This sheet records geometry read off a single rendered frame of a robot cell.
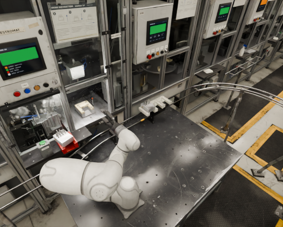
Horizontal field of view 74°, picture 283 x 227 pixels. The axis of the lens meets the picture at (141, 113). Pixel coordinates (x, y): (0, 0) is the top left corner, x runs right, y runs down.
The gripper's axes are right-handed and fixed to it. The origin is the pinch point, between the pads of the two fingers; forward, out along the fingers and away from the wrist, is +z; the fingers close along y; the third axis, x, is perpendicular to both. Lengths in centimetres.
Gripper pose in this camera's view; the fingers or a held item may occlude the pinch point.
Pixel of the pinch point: (104, 115)
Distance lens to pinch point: 153.1
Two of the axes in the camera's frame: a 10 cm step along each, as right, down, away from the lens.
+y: 0.3, -7.7, -6.4
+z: -6.5, -5.0, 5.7
